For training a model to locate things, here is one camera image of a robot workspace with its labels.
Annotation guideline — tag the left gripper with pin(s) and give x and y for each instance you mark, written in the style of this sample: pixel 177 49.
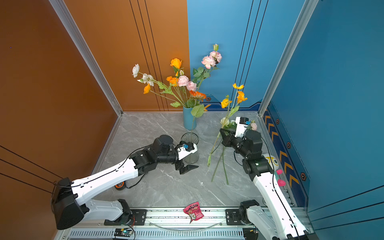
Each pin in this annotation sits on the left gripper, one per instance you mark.
pixel 185 169

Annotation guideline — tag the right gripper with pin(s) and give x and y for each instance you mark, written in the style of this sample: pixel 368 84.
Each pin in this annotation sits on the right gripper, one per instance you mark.
pixel 226 139

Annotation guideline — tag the clear glass vase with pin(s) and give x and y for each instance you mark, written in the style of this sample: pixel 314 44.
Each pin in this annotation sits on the clear glass vase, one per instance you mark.
pixel 191 139

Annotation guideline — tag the yellow poppy flower stem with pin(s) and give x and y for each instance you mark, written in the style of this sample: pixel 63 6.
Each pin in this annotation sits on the yellow poppy flower stem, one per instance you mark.
pixel 232 106

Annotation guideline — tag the teal cylindrical vase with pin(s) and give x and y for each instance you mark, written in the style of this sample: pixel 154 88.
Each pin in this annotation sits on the teal cylindrical vase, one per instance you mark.
pixel 188 119

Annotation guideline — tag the orange gerbera stem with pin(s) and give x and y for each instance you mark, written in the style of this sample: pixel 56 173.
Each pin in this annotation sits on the orange gerbera stem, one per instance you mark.
pixel 195 102

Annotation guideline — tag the orange yellow small flower stem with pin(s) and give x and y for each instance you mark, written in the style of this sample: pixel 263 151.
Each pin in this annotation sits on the orange yellow small flower stem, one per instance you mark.
pixel 161 89

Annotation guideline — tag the pink rose spray stem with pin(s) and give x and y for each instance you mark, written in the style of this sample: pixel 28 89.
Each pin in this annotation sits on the pink rose spray stem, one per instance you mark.
pixel 210 63

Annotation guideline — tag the yellow rose stem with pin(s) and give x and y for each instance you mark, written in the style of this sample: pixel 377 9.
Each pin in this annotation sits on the yellow rose stem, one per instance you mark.
pixel 174 81

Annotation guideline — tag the white flower stem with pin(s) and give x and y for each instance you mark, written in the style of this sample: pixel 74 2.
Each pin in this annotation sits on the white flower stem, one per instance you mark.
pixel 136 72

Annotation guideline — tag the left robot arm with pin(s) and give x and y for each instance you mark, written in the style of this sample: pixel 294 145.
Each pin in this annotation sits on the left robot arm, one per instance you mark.
pixel 72 201

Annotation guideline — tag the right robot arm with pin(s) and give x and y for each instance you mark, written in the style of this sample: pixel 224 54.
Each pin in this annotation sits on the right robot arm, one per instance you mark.
pixel 283 224

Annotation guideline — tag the pink snack packet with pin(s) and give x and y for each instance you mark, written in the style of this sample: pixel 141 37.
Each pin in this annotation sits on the pink snack packet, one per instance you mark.
pixel 194 212

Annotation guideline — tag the white plush toy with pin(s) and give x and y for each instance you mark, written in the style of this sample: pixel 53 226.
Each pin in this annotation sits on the white plush toy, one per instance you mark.
pixel 276 167

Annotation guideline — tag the orange tape measure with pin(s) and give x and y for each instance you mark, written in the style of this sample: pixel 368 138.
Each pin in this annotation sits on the orange tape measure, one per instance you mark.
pixel 120 186

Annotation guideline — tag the black connector box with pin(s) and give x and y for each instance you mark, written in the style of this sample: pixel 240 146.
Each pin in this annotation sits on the black connector box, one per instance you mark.
pixel 250 234

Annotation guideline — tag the green circuit board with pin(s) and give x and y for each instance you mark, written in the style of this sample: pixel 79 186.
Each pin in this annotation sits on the green circuit board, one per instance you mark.
pixel 124 234

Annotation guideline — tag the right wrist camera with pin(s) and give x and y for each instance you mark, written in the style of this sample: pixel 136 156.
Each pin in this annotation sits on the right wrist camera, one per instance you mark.
pixel 242 125

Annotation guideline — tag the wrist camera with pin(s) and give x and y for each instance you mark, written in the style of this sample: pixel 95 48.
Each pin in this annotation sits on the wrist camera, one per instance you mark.
pixel 184 149
pixel 242 125

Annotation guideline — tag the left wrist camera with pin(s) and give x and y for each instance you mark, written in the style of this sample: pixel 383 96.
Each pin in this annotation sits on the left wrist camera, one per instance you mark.
pixel 184 149

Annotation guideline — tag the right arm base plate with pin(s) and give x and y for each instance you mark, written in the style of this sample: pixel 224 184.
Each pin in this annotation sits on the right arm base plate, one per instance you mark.
pixel 236 217

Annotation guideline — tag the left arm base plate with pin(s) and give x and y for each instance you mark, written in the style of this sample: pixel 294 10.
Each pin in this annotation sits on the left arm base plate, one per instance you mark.
pixel 131 218

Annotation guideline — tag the aluminium corner post right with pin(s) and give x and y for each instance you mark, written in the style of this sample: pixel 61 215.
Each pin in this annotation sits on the aluminium corner post right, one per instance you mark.
pixel 292 43

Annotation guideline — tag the aluminium corner post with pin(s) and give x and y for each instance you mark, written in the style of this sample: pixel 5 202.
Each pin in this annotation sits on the aluminium corner post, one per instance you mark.
pixel 74 32
pixel 292 43

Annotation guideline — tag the aluminium corner post left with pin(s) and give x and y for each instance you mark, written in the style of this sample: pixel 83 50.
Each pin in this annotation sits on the aluminium corner post left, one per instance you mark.
pixel 74 32

